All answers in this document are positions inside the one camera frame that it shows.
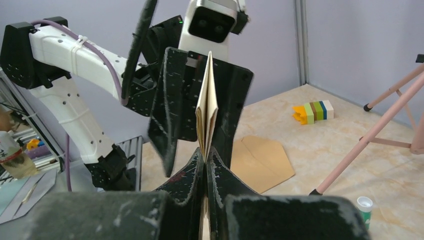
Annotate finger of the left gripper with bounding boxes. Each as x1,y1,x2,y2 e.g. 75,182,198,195
148,47,187,178
212,59,254,168

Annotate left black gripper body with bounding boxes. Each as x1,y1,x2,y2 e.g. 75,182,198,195
124,16,207,142

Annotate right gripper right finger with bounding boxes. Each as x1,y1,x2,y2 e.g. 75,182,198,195
206,148,370,240

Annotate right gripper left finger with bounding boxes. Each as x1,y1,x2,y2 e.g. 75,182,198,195
26,147,206,240

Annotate beige lined letter paper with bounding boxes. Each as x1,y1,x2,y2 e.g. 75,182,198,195
195,51,219,163

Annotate brown kraft envelope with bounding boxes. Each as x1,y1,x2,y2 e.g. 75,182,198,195
230,135,295,194

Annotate small green glue stick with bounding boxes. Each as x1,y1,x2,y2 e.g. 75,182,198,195
356,196,374,230

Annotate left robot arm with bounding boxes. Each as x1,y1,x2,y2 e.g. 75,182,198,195
0,16,254,191

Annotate stacked colourful toy blocks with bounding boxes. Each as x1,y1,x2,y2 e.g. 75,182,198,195
292,100,335,125

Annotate glass bottle with label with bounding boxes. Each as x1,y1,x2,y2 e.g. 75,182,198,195
0,131,38,179

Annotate pink tripod stand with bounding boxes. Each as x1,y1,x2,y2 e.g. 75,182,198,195
309,53,424,196

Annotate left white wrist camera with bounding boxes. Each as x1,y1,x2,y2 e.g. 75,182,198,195
178,0,250,62

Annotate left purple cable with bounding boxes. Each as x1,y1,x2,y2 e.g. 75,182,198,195
31,0,159,193

